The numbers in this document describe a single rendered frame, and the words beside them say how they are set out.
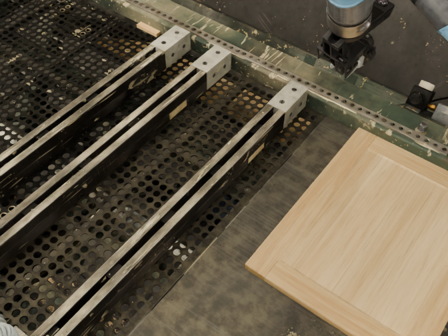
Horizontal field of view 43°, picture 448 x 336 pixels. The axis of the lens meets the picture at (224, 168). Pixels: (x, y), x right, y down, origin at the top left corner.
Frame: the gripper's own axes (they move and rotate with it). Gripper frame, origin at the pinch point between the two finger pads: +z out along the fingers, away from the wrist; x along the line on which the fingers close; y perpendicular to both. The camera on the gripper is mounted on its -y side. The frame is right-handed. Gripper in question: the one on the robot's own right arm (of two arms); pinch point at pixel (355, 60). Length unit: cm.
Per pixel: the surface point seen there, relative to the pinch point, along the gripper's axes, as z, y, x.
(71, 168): 17, 59, -41
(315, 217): 30.3, 27.4, 11.0
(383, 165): 42.1, 3.5, 13.8
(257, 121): 34.3, 17.3, -18.7
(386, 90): 109, -38, -12
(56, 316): 1, 81, -11
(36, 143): 18, 61, -55
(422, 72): 119, -57, -8
